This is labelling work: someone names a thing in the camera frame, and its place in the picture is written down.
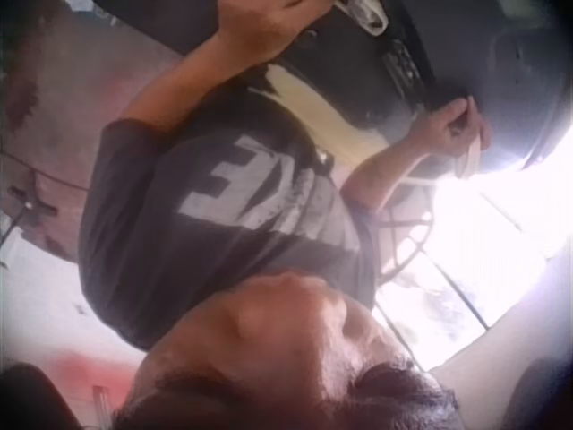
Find white rag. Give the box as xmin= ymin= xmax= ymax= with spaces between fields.
xmin=454 ymin=111 xmax=488 ymax=176

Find cream vehicle panel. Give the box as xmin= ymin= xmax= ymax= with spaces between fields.
xmin=262 ymin=65 xmax=391 ymax=163

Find black vehicle body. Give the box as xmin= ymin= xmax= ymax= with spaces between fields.
xmin=96 ymin=0 xmax=573 ymax=174

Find person's left hand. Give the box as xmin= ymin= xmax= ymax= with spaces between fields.
xmin=213 ymin=0 xmax=335 ymax=65

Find metal wire frame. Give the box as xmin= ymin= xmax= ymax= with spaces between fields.
xmin=374 ymin=177 xmax=436 ymax=284

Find black cable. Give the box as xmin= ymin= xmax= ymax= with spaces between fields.
xmin=0 ymin=150 xmax=87 ymax=194

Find person's right hand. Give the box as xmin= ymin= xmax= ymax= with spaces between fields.
xmin=409 ymin=96 xmax=492 ymax=160

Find white crumpled cloth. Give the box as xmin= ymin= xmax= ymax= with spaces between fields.
xmin=334 ymin=0 xmax=389 ymax=36

